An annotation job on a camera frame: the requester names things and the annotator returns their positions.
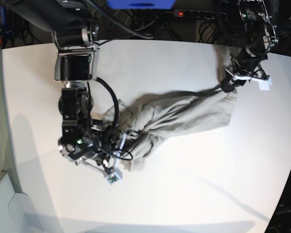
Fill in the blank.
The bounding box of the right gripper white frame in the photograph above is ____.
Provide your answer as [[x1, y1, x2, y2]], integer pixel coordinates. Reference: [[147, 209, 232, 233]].
[[74, 133, 133, 177]]

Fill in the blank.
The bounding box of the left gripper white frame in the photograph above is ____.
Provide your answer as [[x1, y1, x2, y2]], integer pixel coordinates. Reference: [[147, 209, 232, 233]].
[[221, 65, 270, 93]]

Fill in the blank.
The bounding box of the grey t-shirt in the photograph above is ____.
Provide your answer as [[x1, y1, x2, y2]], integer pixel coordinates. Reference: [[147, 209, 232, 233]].
[[116, 45, 237, 171]]

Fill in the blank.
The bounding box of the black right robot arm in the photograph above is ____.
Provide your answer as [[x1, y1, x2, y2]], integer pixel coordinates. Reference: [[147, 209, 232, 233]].
[[4, 0, 132, 183]]

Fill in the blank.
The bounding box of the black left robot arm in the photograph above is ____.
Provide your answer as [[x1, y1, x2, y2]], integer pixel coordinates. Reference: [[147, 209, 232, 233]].
[[221, 0, 279, 93]]

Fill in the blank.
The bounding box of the blue box at top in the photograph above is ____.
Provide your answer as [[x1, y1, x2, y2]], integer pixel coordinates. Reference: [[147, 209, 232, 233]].
[[107, 0, 176, 10]]

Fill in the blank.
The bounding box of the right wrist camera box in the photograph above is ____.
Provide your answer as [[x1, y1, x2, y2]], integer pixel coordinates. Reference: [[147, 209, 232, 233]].
[[105, 170, 122, 185]]

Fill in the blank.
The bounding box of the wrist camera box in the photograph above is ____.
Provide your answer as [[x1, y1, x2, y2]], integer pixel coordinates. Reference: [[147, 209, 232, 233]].
[[105, 170, 122, 185], [258, 78, 272, 91]]

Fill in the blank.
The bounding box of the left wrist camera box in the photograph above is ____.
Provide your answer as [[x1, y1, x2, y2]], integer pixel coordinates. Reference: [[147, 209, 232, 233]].
[[258, 78, 272, 91]]

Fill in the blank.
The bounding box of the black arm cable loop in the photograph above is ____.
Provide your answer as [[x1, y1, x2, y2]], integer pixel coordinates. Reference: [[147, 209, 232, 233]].
[[95, 77, 120, 132]]

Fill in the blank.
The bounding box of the black power strip red switch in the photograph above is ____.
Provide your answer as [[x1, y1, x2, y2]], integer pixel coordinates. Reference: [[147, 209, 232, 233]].
[[172, 9, 216, 20]]

